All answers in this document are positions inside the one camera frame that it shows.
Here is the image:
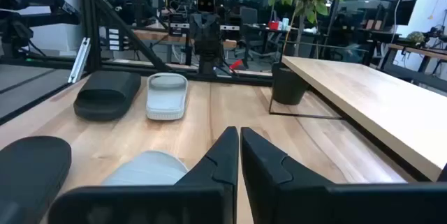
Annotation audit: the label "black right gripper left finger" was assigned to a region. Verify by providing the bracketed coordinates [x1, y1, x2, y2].
[47, 126, 240, 224]

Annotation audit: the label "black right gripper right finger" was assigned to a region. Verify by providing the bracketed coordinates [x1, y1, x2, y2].
[240, 127, 447, 224]

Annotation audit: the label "grey slide sandal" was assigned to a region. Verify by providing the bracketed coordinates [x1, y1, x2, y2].
[145, 73, 189, 121]
[101, 149, 189, 187]

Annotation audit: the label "black slide sandal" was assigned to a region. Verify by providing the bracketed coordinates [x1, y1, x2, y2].
[73, 70, 142, 122]
[0, 135, 73, 224]

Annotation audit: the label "wooden shelf black metal legs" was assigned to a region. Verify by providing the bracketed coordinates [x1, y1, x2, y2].
[268, 55, 447, 183]

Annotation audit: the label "black office chair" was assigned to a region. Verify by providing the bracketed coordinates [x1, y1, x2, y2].
[233, 6, 267, 61]

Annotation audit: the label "red object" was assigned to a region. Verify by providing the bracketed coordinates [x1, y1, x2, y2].
[228, 59, 248, 72]

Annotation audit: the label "wooden desk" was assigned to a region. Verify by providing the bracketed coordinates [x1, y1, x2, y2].
[132, 28, 239, 50]

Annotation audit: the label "black box white labels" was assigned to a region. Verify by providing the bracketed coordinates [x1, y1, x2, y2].
[100, 24, 135, 52]

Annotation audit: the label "wooden table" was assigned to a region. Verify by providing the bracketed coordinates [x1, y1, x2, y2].
[379, 42, 447, 78]

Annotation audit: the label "black monitor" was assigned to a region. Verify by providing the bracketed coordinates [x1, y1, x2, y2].
[395, 0, 418, 27]

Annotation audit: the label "small green plant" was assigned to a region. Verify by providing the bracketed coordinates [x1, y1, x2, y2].
[406, 31, 426, 46]

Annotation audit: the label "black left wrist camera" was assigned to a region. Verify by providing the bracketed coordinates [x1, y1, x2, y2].
[196, 0, 217, 14]

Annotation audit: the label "black aluminium rig frame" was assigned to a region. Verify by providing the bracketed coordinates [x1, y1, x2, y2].
[0, 0, 277, 126]

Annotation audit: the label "silver aluminium bracket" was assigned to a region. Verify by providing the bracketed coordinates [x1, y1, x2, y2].
[67, 37, 91, 84]

